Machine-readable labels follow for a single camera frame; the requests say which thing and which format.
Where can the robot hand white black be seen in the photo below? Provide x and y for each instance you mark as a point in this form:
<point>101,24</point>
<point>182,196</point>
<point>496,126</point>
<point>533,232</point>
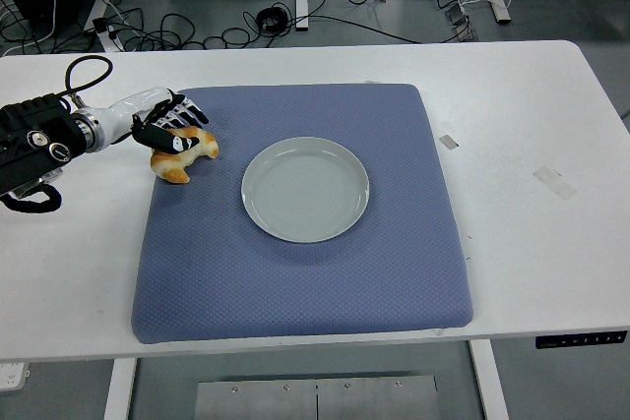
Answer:
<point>123,112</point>

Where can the croissant bread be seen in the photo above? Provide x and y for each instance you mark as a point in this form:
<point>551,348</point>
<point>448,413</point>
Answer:
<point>170,164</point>

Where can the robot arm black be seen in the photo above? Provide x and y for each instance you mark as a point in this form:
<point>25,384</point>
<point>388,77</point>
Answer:
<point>29,144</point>

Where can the blue quilted mat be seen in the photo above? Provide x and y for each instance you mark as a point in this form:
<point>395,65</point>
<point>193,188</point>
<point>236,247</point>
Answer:
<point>207,267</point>

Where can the grey round plate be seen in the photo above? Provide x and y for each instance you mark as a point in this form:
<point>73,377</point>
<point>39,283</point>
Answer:
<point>305,189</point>

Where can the white table leg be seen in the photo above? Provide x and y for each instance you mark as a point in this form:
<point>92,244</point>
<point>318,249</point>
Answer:
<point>119,390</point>
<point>489,380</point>

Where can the white power strip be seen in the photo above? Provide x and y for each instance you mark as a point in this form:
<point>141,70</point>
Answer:
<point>12,377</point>

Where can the small grey tape piece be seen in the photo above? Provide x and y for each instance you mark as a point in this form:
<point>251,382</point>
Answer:
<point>448,141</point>

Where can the grey metal plate with screws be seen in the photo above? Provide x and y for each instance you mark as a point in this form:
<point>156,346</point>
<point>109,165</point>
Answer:
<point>315,398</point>

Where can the grey foot pedal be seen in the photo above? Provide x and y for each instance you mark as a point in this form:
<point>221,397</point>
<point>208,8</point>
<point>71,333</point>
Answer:
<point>460,21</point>

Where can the large clear tape piece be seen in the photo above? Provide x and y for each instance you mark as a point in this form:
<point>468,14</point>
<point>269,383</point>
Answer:
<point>555,182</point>

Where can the black table control panel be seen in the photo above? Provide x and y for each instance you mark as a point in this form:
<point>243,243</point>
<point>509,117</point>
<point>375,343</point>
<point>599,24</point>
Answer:
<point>581,340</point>

